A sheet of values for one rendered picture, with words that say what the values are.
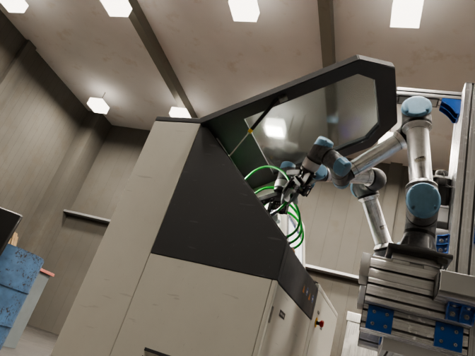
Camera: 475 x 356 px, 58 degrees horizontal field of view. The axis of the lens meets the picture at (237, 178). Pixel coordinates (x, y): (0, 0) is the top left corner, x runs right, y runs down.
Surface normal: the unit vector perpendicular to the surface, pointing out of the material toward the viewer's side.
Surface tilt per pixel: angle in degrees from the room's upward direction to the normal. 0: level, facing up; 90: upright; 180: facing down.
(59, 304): 90
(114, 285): 90
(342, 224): 90
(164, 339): 90
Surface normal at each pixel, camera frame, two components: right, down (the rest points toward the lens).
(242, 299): -0.33, -0.48
